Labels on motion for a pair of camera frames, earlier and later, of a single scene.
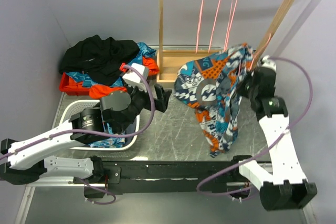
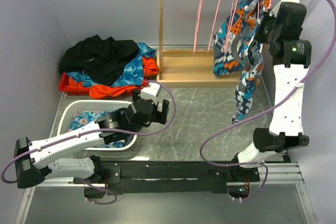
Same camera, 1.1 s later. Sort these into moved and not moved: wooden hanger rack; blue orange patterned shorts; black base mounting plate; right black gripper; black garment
Moved: blue orange patterned shorts; right black gripper
Not moved: wooden hanger rack; black garment; black base mounting plate
